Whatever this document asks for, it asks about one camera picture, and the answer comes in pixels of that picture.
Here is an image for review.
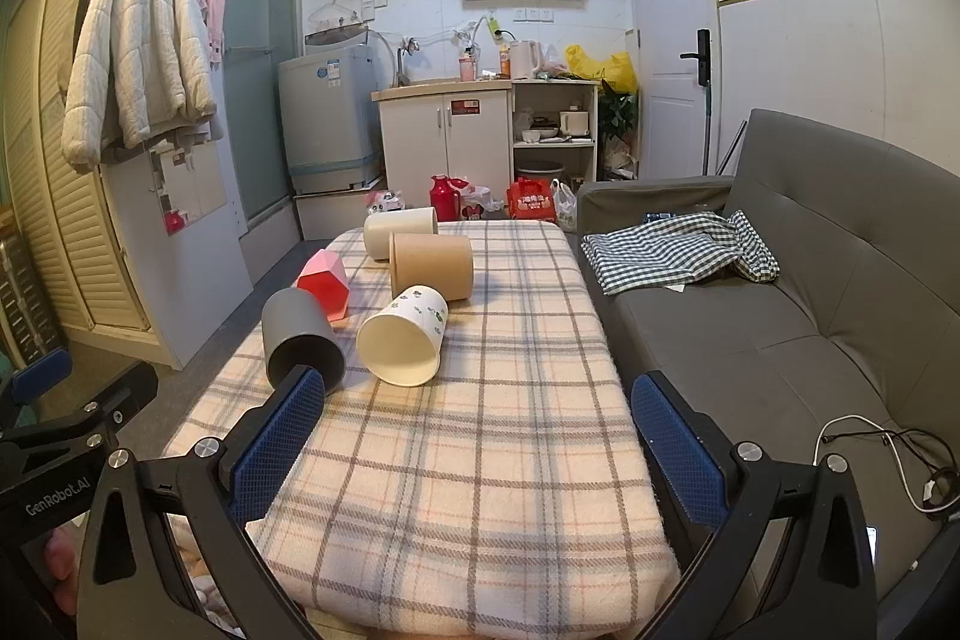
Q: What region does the white sink cabinet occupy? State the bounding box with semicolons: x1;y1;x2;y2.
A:
371;80;515;217

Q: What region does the grey cup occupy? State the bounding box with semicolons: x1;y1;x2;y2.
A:
261;289;347;395

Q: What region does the grey metal rack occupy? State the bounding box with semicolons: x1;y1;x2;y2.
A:
0;212;65;378

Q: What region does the white open shelf unit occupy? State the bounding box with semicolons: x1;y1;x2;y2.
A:
510;77;601;191

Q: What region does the metal faucet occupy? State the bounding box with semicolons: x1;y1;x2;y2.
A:
396;36;421;86

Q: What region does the black cable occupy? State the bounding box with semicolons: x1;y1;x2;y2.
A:
819;428;960;515

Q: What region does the wire clothes hanger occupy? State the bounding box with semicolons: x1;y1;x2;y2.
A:
307;0;362;30

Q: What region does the pink garment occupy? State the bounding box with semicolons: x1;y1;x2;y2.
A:
187;0;227;67

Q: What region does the red shopping bag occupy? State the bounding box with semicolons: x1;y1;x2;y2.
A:
506;176;557;225

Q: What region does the white printed paper cup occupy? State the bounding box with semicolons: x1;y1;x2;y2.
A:
355;284;449;388

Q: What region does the black door handle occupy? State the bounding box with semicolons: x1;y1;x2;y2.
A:
680;29;711;85

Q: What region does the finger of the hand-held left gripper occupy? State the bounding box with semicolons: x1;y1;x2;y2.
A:
0;347;160;461

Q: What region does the plaid blanket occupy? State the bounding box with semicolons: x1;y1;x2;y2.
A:
161;220;680;633

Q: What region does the beige cup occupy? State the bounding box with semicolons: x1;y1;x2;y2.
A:
363;206;440;262

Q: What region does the white cable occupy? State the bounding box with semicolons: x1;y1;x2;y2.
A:
814;415;960;521

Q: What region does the frosted glass sliding door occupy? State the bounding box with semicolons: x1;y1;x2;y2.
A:
223;0;305;229

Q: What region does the white electric kettle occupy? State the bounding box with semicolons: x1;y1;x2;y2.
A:
510;40;542;80

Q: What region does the green checked cloth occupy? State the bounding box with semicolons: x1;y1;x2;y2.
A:
581;209;781;298

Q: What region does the green mop handle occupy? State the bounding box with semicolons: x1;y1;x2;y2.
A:
703;81;717;172

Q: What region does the red faceted cup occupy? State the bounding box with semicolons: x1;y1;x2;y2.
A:
297;248;351;330

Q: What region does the louvred wardrobe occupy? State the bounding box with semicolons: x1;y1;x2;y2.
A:
0;0;158;341

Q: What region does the white puffer jacket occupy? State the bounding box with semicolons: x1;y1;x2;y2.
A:
61;0;224;175

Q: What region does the grey washing machine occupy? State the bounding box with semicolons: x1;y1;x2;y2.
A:
279;34;383;195

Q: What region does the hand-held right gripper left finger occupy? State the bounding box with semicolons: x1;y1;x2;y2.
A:
75;364;327;640

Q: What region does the person's left hand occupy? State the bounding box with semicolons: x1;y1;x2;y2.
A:
41;526;82;620

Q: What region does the cartoon print bag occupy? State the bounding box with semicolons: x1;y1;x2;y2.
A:
457;184;505;223

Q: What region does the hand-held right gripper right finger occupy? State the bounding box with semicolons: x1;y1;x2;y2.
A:
631;371;880;640

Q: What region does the red thermos jug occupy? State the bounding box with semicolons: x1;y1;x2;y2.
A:
429;175;460;225

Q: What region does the white plastic bag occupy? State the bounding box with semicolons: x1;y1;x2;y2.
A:
551;179;578;232

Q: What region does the wall mirror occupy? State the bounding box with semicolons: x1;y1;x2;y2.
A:
150;137;227;236

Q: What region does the brown paper cup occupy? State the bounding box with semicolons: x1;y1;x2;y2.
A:
388;233;474;304

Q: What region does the green potted plant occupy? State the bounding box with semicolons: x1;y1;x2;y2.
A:
600;85;638;154

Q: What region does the yellow plastic bag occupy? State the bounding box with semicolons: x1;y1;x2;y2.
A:
565;44;637;94

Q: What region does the grey sofa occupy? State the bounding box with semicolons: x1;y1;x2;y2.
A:
576;107;960;640

